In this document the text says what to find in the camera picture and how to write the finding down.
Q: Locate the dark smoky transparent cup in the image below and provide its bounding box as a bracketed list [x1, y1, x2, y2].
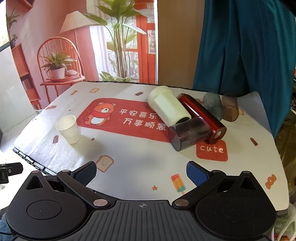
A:
[168, 116, 210, 151]

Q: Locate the red glossy cup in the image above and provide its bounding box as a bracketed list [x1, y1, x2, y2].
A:
[177, 93, 226, 144]

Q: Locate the white printed bear table mat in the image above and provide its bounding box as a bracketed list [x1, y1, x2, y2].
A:
[14, 81, 289, 209]

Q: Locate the white paper cup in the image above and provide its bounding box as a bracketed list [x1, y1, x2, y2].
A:
[55, 115, 80, 144]

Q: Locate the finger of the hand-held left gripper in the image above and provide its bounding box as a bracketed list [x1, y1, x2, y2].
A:
[0, 163, 23, 184]

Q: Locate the white plastic bag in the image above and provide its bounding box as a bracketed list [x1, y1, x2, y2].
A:
[273, 215, 296, 241]

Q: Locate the teal cloth curtain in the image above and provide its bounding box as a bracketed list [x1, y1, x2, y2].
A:
[193, 0, 296, 139]

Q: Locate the cream plastic cup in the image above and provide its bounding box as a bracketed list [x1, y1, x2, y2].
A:
[148, 86, 192, 127]

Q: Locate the wall poster of pink room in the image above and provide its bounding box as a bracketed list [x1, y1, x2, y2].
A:
[6, 0, 159, 110]

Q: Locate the brown transparent cup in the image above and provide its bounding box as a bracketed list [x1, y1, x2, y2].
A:
[221, 93, 239, 122]

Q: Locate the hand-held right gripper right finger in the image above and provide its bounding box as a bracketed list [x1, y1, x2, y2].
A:
[172, 161, 263, 207]

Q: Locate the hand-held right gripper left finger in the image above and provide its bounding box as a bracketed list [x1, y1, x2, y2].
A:
[21, 161, 111, 208]

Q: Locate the grey-teal transparent cup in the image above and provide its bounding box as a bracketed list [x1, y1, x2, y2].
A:
[203, 92, 224, 121]

